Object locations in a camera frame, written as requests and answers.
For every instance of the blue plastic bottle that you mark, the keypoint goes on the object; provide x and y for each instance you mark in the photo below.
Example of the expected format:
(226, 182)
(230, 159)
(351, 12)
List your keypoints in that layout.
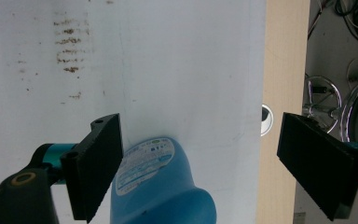
(155, 186)

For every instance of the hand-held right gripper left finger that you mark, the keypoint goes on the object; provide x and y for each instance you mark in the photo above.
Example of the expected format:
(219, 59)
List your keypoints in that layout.
(93, 168)

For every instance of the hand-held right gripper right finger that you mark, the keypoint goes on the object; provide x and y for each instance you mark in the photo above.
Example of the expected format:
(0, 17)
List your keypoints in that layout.
(320, 168)

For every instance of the white table cover sheet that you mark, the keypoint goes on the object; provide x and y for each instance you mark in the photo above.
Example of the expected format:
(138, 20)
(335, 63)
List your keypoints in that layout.
(167, 68)

